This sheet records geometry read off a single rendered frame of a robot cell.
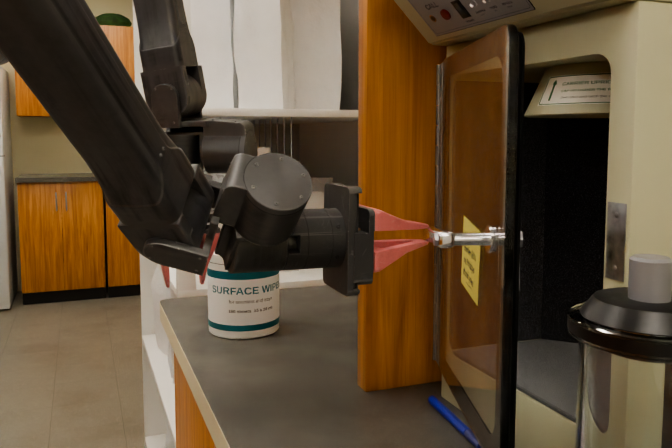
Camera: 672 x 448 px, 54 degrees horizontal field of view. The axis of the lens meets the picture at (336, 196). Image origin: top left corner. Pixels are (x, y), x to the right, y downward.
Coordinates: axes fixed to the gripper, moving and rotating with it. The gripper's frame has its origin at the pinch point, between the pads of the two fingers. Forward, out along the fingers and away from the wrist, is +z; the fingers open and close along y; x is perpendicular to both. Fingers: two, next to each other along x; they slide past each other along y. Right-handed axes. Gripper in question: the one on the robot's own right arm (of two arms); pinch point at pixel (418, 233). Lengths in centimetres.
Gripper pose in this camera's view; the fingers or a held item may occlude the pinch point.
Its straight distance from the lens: 68.2
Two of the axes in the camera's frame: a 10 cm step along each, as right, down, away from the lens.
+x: -3.7, -0.9, 9.2
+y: 0.2, -10.0, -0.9
